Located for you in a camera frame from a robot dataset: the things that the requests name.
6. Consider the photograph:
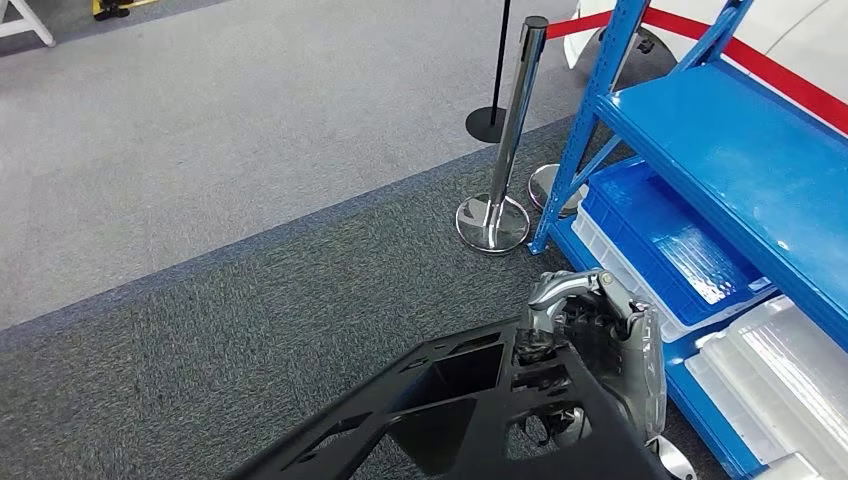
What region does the white car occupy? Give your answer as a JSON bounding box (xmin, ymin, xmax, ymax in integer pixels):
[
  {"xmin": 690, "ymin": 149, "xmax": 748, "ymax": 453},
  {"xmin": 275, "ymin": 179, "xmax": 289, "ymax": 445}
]
[{"xmin": 563, "ymin": 0, "xmax": 848, "ymax": 107}]

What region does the black slotted plastic panel part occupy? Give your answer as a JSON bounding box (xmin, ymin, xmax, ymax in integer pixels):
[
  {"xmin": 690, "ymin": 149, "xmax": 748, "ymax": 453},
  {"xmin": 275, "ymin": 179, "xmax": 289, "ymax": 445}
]
[{"xmin": 221, "ymin": 316, "xmax": 677, "ymax": 480}]

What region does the yellow black floor tool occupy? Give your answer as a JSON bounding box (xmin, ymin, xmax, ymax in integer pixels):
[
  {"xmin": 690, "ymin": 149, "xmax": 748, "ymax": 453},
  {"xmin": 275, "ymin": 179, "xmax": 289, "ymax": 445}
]
[{"xmin": 91, "ymin": 0, "xmax": 162, "ymax": 22}]

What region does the thin black stanchion post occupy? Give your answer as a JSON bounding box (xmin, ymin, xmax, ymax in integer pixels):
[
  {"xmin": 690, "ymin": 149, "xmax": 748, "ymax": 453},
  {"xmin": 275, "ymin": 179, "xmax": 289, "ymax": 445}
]
[{"xmin": 464, "ymin": 0, "xmax": 513, "ymax": 145}]

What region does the blue plastic crate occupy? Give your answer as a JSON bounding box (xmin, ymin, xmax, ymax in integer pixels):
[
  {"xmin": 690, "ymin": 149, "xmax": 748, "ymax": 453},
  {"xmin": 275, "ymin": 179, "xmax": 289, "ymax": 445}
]
[{"xmin": 581, "ymin": 158, "xmax": 776, "ymax": 329}]

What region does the white stand leg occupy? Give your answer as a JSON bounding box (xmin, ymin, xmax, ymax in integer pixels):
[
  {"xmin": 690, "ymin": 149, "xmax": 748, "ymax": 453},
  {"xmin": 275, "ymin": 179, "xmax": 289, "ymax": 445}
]
[{"xmin": 0, "ymin": 0, "xmax": 56, "ymax": 48}]

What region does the red barrier belt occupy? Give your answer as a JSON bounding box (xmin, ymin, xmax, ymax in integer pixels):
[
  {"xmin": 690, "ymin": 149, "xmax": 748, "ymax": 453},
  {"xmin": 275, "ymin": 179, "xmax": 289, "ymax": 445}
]
[
  {"xmin": 641, "ymin": 5, "xmax": 848, "ymax": 137},
  {"xmin": 546, "ymin": 9, "xmax": 614, "ymax": 40}
]

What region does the blue metal shelf rack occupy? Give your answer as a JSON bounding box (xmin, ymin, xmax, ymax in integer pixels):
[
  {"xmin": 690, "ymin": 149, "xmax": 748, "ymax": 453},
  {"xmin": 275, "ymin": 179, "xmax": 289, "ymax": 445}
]
[{"xmin": 527, "ymin": 0, "xmax": 848, "ymax": 480}]

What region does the white plastic crate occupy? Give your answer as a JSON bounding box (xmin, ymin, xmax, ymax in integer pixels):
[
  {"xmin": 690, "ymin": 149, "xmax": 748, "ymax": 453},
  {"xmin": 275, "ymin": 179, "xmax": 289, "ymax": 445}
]
[{"xmin": 570, "ymin": 201, "xmax": 780, "ymax": 344}]

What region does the chrome stanchion post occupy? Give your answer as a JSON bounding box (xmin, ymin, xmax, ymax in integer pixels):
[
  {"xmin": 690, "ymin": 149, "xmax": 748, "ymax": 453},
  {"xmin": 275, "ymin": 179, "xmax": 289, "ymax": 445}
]
[
  {"xmin": 455, "ymin": 15, "xmax": 550, "ymax": 256},
  {"xmin": 527, "ymin": 162, "xmax": 590, "ymax": 220}
]

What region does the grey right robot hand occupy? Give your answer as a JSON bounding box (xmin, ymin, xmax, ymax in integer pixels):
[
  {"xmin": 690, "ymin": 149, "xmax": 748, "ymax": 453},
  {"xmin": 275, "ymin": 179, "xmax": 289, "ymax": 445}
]
[{"xmin": 513, "ymin": 268, "xmax": 669, "ymax": 452}]

